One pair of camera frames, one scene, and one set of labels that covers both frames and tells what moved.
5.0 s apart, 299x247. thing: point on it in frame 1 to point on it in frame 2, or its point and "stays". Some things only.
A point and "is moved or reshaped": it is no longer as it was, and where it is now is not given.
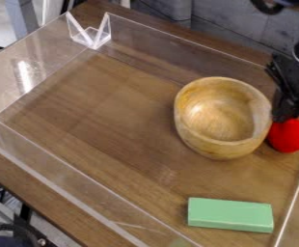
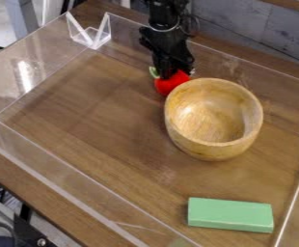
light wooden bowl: x=222 y=117 is moved or reshaped
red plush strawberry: x=287 y=136 to x=164 y=85
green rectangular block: x=230 y=214 stays
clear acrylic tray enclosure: x=140 y=126 stays
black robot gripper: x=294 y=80 to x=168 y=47
